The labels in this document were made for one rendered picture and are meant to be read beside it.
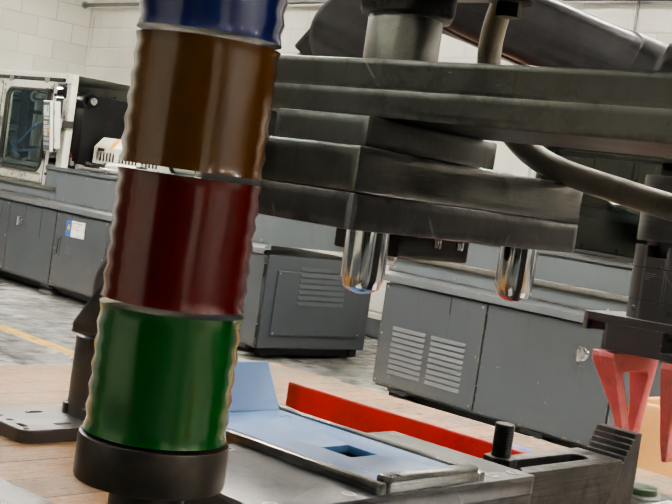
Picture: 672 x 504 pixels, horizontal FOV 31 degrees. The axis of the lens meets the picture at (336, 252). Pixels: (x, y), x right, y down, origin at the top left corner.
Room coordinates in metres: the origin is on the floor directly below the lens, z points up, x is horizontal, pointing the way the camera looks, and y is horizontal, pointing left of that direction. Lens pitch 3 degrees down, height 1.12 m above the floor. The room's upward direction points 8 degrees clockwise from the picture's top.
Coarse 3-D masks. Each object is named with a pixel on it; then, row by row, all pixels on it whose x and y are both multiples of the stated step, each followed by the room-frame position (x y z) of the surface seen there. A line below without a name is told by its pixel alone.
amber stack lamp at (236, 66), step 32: (160, 32) 0.30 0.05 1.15; (160, 64) 0.30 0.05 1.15; (192, 64) 0.30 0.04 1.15; (224, 64) 0.30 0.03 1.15; (256, 64) 0.31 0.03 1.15; (128, 96) 0.31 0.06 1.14; (160, 96) 0.30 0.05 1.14; (192, 96) 0.30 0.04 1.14; (224, 96) 0.30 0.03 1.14; (256, 96) 0.31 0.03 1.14; (128, 128) 0.31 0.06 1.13; (160, 128) 0.30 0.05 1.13; (192, 128) 0.30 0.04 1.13; (224, 128) 0.30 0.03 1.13; (256, 128) 0.31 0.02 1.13; (128, 160) 0.31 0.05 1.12; (160, 160) 0.30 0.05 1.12; (192, 160) 0.30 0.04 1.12; (224, 160) 0.30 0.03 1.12; (256, 160) 0.31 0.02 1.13
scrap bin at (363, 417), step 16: (288, 384) 0.99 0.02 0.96; (288, 400) 0.99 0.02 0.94; (304, 400) 0.98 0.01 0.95; (320, 400) 0.96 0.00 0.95; (336, 400) 0.95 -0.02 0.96; (352, 400) 0.94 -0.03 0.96; (320, 416) 0.96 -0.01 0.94; (336, 416) 0.95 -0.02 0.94; (352, 416) 0.94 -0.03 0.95; (368, 416) 0.93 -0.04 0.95; (384, 416) 0.92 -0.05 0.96; (400, 416) 0.91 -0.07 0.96; (368, 432) 0.93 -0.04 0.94; (400, 432) 0.91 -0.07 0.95; (416, 432) 0.90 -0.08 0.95; (432, 432) 0.89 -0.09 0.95; (448, 432) 0.88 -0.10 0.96; (464, 448) 0.87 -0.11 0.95; (480, 448) 0.86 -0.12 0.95; (512, 448) 0.84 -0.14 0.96
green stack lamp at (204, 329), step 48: (96, 336) 0.32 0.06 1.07; (144, 336) 0.30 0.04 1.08; (192, 336) 0.30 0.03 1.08; (240, 336) 0.32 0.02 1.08; (96, 384) 0.31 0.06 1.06; (144, 384) 0.30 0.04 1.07; (192, 384) 0.30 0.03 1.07; (96, 432) 0.31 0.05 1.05; (144, 432) 0.30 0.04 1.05; (192, 432) 0.31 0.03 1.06
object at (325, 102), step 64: (384, 0) 0.59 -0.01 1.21; (448, 0) 0.59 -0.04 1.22; (320, 64) 0.59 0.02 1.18; (384, 64) 0.56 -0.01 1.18; (448, 64) 0.53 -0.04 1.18; (320, 128) 0.57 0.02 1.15; (384, 128) 0.56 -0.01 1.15; (448, 128) 0.56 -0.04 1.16; (512, 128) 0.51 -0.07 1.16; (576, 128) 0.49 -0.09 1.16; (640, 128) 0.47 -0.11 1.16; (320, 192) 0.53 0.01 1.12; (384, 192) 0.53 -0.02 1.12; (448, 192) 0.56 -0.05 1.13; (512, 192) 0.60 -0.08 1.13; (576, 192) 0.64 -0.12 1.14; (384, 256) 0.54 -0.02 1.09; (448, 256) 0.61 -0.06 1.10; (512, 256) 0.63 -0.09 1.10
